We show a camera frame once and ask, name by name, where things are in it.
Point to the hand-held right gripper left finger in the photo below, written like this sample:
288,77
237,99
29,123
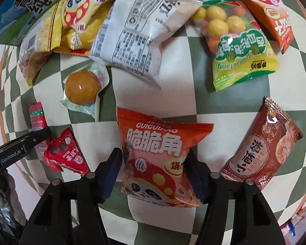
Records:
112,176

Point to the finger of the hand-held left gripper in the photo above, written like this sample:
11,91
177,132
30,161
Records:
38,137

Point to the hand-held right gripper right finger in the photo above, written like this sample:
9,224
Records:
202,183

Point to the small red green packet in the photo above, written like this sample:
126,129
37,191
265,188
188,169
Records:
38,117

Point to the red chocolate balls packet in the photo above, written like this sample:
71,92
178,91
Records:
66,155

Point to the red-orange panda chips packet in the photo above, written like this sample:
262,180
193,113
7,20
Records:
153,143

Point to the brown biscuit packet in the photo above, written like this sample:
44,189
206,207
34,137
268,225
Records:
260,153

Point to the braised egg clear packet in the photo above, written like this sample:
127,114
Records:
81,86

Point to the yellow-edged cracker packet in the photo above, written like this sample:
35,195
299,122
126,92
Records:
35,46

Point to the cardboard box blue print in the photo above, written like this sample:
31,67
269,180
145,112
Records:
15,12

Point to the green gum balls packet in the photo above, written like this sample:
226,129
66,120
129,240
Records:
234,56

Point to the yellow panda snack packet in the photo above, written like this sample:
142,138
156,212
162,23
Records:
84,10

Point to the white snack packet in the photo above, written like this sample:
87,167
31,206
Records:
137,35

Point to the orange panda snack packet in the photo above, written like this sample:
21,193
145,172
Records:
265,5

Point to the green white checkered tablecloth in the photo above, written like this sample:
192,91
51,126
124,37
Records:
168,94

